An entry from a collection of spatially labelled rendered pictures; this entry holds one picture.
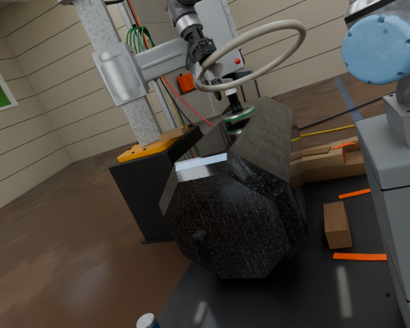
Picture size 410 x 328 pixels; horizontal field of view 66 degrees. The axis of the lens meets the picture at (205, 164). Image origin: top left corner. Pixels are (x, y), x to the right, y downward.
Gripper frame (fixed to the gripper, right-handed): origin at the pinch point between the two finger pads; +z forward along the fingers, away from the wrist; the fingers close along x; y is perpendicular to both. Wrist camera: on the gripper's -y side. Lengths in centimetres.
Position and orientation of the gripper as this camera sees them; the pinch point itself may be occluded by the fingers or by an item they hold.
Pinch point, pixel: (209, 84)
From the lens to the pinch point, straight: 120.0
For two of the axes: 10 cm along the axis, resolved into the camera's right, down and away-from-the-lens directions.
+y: 4.4, -2.6, -8.6
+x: 8.1, -2.9, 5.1
